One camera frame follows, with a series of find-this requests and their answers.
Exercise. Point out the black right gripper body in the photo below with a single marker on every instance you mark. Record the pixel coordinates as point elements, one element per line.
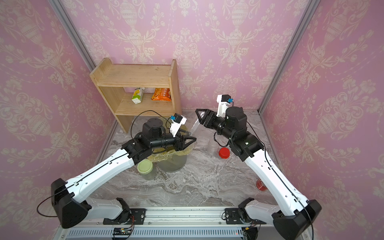
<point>217,123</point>

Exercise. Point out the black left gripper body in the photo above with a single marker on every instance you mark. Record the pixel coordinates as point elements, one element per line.
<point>178,143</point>

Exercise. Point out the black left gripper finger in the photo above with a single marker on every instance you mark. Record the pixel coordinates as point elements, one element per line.
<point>187,141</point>
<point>185,132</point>

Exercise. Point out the green-lidded clear jar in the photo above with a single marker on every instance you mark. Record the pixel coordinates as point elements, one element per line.
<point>147,170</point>

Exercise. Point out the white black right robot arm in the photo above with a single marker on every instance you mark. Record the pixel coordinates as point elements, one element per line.
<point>251,150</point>

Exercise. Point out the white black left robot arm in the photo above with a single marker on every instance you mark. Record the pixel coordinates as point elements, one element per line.
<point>71,199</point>

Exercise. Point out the mesh trash bin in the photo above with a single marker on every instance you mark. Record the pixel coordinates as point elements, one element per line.
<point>172,163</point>

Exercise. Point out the orange snack bag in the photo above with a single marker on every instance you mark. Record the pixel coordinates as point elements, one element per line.
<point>161,94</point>

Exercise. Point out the green white carton box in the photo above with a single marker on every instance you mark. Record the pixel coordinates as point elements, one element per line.
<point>137,97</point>

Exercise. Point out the red cola can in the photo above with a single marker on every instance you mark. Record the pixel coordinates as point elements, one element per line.
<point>260,185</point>

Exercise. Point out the wooden two-tier shelf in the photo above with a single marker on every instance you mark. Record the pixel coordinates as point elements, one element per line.
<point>128,89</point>

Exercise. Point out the small black circuit board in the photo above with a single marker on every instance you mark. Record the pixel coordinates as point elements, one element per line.
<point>121,232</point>

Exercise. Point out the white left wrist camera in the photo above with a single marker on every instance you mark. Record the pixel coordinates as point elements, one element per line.
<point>177,121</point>

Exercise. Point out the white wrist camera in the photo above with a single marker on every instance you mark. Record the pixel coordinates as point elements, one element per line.
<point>177,121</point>
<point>224,102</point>

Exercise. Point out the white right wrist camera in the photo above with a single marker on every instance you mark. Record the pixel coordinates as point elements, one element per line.
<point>224,102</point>

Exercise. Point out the aluminium mounting rail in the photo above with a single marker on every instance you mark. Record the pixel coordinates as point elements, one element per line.
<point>183,216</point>

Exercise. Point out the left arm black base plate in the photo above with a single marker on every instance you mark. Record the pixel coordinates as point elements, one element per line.
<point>138,216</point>

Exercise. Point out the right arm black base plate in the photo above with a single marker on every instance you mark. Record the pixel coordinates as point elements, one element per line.
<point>236,216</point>

